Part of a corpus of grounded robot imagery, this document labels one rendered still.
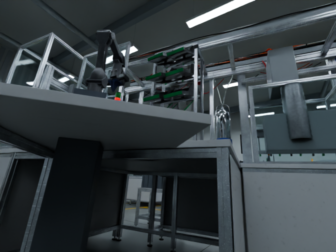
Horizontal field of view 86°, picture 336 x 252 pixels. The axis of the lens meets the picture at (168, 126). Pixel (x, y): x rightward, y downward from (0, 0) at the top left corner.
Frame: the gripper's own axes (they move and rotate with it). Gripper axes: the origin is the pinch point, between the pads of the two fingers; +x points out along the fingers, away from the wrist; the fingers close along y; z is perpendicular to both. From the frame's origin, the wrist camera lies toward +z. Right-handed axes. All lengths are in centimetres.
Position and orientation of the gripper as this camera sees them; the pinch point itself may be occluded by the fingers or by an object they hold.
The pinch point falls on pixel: (113, 86)
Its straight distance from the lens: 124.4
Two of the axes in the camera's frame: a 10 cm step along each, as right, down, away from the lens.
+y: -9.1, 0.7, 4.0
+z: 4.0, 3.1, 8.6
